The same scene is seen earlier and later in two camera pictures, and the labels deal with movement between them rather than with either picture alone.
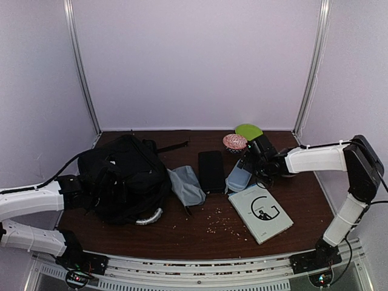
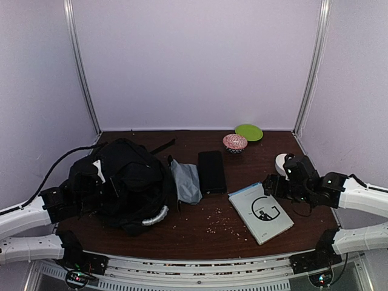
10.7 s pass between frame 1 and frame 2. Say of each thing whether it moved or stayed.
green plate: stayed
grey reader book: stayed
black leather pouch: stayed
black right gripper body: moved
